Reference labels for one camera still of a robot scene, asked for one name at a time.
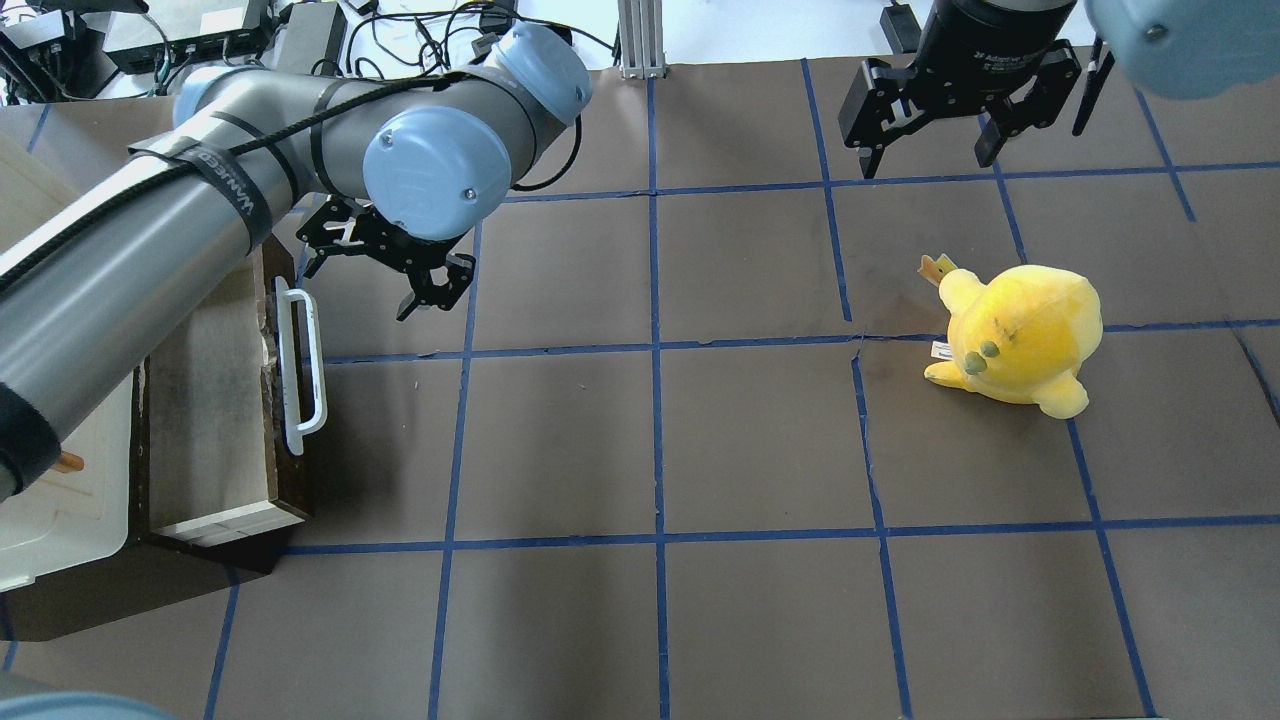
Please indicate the black gripper, toy side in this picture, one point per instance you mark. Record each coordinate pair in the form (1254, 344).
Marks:
(985, 45)

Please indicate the black gripper, drawer side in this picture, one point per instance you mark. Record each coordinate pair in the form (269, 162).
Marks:
(378, 243)

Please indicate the dark wooden drawer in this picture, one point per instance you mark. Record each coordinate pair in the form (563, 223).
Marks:
(211, 472)

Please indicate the silver robot arm, drawer side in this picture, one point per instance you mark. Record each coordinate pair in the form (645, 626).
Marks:
(416, 162)

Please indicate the dark wooden drawer cabinet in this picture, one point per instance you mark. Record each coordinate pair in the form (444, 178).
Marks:
(142, 577)

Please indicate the black power adapter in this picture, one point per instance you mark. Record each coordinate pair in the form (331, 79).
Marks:
(901, 28)

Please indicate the yellow plush dinosaur toy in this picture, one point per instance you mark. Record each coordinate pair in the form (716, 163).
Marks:
(1020, 338)

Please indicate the cream plastic storage box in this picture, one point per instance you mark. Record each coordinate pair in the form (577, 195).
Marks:
(77, 512)

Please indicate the aluminium frame post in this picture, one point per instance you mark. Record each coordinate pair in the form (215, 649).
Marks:
(640, 48)

